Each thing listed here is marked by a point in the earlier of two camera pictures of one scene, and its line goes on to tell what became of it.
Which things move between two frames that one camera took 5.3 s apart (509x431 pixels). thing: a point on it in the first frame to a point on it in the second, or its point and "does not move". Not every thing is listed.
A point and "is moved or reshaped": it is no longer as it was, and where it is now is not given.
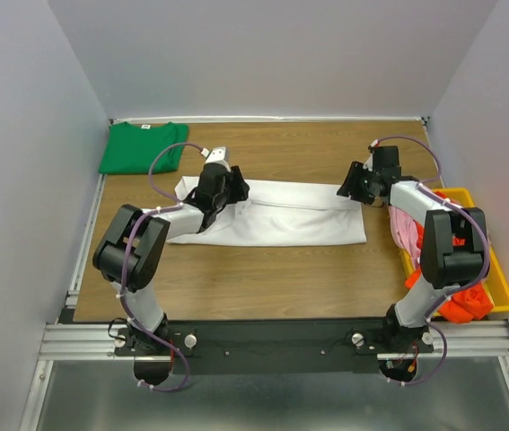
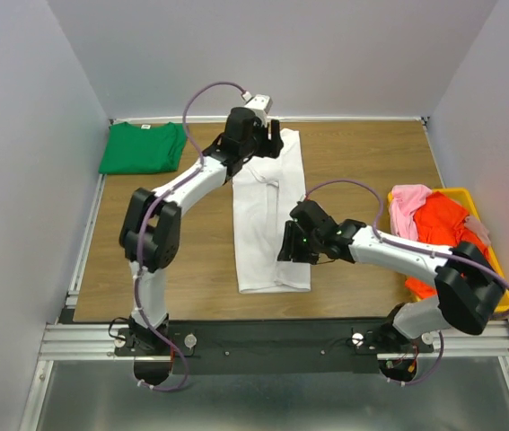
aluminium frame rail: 451,340 does not move
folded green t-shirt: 129,148 does not move
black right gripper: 348,187 to 289,248
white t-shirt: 278,213 is moved or reshaped
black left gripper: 240,189 to 275,145
